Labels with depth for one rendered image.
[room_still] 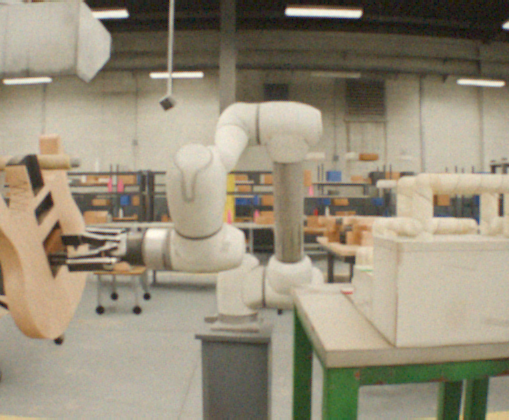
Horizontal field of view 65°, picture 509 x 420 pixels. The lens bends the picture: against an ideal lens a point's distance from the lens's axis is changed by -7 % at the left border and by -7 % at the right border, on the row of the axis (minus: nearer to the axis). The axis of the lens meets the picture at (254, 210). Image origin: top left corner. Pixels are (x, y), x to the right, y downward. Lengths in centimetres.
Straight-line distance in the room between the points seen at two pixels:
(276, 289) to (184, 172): 86
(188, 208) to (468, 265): 49
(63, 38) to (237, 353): 117
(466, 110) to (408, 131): 198
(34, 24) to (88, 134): 1203
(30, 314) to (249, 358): 89
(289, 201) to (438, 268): 76
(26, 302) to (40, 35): 50
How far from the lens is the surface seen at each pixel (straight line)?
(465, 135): 1365
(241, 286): 156
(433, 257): 72
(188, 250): 86
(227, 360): 160
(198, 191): 77
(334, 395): 75
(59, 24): 85
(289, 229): 144
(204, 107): 1224
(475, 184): 76
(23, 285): 89
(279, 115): 129
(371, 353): 73
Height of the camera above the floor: 116
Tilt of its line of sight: 1 degrees down
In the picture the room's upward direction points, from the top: straight up
